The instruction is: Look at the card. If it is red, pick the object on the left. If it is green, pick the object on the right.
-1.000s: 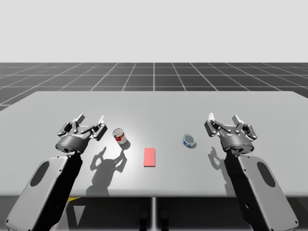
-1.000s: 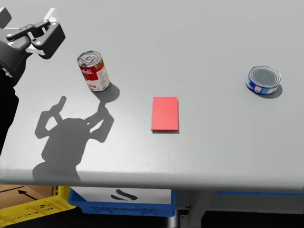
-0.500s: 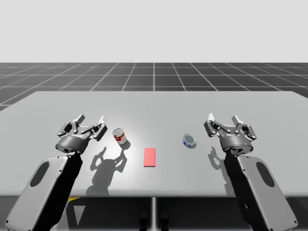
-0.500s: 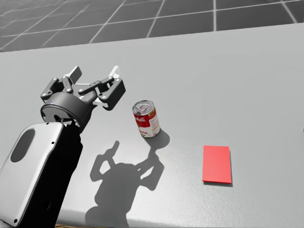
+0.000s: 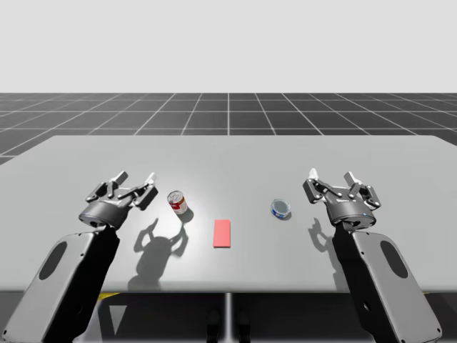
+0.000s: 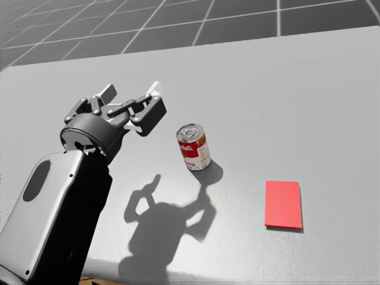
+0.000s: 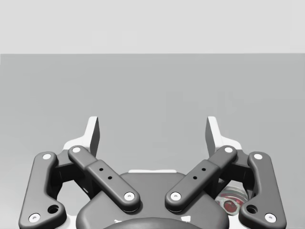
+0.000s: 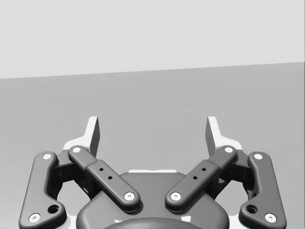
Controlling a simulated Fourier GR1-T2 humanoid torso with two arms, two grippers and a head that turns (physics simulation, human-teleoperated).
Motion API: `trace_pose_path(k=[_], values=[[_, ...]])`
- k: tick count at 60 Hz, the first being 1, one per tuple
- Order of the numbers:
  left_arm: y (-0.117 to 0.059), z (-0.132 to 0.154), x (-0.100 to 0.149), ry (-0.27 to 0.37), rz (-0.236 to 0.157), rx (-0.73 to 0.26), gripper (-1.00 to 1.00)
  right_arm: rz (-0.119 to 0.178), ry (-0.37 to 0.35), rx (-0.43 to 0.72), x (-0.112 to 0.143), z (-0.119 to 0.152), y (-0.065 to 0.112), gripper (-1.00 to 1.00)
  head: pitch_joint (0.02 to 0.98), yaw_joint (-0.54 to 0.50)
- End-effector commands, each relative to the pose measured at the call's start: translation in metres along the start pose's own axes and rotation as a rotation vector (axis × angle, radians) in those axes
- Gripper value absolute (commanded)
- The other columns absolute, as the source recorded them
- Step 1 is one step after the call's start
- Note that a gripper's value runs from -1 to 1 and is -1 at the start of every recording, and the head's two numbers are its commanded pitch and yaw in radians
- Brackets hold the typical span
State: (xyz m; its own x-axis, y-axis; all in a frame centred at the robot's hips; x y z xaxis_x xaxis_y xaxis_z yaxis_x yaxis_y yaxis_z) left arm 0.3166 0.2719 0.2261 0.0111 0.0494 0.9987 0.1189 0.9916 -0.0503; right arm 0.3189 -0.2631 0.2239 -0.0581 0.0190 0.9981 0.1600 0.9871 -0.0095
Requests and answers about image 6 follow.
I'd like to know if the red and white can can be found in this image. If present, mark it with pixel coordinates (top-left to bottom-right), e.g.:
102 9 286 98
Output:
176 123 212 172

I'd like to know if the pink pad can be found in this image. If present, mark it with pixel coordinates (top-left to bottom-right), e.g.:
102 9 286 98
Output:
264 180 303 230

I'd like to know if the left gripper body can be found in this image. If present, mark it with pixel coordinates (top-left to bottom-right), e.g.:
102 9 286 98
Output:
59 103 126 166

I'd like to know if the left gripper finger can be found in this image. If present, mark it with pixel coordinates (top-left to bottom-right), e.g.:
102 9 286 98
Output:
63 83 118 124
106 81 168 138

